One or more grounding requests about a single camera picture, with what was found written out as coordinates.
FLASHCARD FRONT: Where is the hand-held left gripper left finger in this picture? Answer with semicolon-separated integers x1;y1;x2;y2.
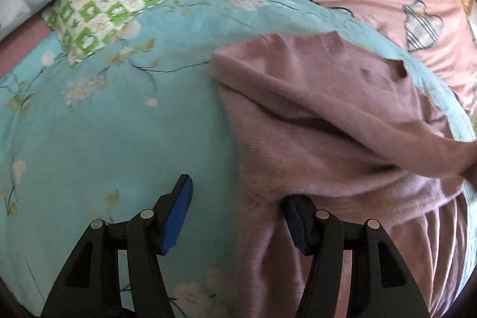
40;174;194;318

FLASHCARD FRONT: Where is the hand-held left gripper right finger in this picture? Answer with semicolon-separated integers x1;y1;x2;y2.
281;194;431;318

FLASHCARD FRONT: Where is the mauve knit sweater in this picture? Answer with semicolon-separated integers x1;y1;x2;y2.
211;32;477;318

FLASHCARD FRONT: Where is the turquoise floral blanket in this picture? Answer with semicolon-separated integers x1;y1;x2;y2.
0;0;477;318

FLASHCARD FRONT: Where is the dusty pink bed sheet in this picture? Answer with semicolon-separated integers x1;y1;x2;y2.
0;20;56;78

